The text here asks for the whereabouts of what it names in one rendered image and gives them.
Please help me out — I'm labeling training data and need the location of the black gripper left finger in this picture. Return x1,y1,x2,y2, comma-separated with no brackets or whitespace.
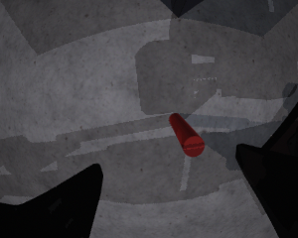
0,164,104,238

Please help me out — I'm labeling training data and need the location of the dark red peg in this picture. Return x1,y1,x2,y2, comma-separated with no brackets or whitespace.
169,114,205,156

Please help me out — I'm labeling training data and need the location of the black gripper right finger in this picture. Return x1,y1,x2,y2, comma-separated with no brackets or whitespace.
235,143,298,238

